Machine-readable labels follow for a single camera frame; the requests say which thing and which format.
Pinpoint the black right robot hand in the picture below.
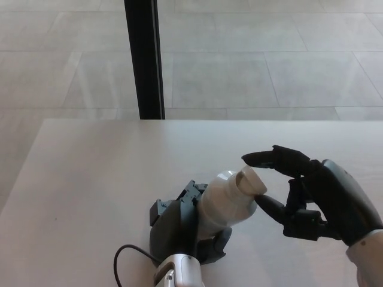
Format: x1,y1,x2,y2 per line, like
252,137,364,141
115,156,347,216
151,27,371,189
241,145,383,248

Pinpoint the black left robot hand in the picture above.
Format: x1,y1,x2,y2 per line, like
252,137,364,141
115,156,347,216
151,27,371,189
148,179,234,267

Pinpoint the white plastic bottle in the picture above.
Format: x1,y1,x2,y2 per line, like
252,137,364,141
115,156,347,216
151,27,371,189
197,169,259,231

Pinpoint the white screw cap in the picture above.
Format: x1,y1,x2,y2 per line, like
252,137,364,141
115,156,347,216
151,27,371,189
235,165,268,199

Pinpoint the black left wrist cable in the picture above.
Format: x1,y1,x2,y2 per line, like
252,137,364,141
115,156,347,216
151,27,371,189
113,244,163,287

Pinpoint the black window frame post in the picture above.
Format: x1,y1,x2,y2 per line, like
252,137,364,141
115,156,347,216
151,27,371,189
124,0,166,121

